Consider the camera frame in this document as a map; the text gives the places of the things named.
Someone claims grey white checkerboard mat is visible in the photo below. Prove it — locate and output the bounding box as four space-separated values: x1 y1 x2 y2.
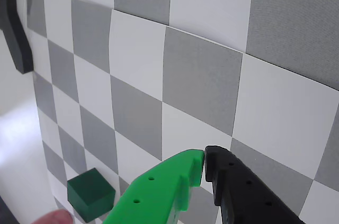
25 0 339 224

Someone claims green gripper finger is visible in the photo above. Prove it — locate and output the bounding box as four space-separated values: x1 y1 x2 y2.
102 149 206 224

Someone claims beige round plate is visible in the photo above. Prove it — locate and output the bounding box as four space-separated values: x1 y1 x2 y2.
31 209 75 224

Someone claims dark green dice cube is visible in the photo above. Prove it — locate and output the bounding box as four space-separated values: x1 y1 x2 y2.
67 167 117 223

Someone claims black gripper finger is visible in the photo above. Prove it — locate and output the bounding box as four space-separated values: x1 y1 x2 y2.
202 145 306 224

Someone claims black cross-shaped stand base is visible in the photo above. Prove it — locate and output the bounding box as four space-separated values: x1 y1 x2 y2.
0 0 34 74

